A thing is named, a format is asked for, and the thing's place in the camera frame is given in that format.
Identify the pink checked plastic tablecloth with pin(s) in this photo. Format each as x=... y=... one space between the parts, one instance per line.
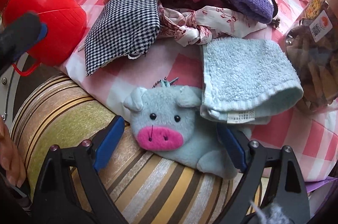
x=184 y=62

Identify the black white houndstooth cloth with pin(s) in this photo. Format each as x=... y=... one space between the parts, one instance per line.
x=124 y=28

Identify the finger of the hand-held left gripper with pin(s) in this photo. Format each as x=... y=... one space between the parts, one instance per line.
x=21 y=31

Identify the white red print scarf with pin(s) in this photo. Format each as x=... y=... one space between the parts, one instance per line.
x=211 y=20

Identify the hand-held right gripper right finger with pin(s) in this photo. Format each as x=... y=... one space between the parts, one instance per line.
x=232 y=147

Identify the person's left hand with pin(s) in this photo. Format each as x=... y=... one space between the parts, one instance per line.
x=10 y=155

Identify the striped velvet bolster cushion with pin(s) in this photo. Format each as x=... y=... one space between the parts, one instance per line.
x=79 y=113

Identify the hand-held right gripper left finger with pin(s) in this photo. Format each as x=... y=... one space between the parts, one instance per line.
x=109 y=142

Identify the grey yarn tuft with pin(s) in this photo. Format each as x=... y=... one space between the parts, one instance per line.
x=272 y=213

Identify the clear snack jar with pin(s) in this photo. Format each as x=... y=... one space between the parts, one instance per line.
x=314 y=54

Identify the red plastic basket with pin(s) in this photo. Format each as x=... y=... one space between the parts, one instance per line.
x=50 y=15

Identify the light blue towel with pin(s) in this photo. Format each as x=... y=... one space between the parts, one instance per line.
x=245 y=73

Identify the blue pig plush toy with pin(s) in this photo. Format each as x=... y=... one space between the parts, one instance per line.
x=163 y=118

